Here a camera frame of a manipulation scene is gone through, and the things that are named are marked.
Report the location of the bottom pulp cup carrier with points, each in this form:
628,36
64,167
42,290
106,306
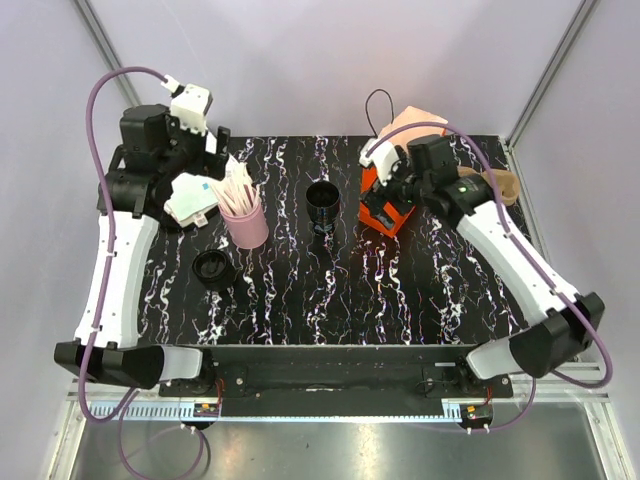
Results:
509,186

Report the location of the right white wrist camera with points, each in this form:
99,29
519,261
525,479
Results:
378,165

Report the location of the black coffee cup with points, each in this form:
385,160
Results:
323,206

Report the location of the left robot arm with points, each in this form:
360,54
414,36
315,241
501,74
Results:
158,144

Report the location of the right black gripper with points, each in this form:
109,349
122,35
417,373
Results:
376,198

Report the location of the black cup lid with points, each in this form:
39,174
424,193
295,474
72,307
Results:
214,269

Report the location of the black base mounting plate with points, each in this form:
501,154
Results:
333,383

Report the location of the pink straw holder cup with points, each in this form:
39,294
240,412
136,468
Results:
244,217

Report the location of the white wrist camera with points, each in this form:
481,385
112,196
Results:
189,104
378,165

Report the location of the orange paper bag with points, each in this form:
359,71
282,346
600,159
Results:
404,168

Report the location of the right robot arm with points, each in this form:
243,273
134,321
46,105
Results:
560,319

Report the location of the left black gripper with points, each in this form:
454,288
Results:
208,164

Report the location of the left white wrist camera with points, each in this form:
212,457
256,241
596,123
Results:
189,104

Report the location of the white napkin stack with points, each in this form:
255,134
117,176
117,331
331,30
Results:
192,198

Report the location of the black round napkin base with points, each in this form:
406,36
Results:
169,224

